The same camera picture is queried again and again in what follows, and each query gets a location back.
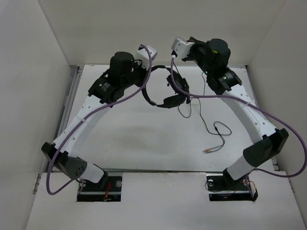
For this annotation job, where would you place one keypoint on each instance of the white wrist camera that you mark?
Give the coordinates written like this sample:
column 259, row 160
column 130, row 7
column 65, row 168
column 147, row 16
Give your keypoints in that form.
column 181, row 48
column 142, row 55

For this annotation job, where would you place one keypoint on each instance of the left aluminium rail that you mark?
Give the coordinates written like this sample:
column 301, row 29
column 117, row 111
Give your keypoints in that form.
column 74, row 79

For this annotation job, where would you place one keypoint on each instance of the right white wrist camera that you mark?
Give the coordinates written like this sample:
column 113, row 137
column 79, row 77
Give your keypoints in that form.
column 181, row 48

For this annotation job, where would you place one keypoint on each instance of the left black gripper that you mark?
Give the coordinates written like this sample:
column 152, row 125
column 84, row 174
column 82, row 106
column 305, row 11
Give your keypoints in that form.
column 138, row 63

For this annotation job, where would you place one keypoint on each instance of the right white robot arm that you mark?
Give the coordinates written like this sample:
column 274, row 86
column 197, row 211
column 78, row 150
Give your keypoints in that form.
column 267, row 140

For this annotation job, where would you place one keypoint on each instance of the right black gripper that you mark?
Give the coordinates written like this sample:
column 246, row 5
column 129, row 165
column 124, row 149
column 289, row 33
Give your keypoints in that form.
column 198, row 43

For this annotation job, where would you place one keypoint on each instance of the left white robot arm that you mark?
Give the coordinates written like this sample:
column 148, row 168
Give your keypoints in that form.
column 64, row 153

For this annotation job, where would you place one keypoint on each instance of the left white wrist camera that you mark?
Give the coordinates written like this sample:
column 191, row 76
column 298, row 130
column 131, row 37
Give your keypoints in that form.
column 142, row 55

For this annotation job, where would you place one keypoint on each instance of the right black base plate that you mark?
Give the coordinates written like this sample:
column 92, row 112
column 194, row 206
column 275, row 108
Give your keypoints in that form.
column 220, row 189

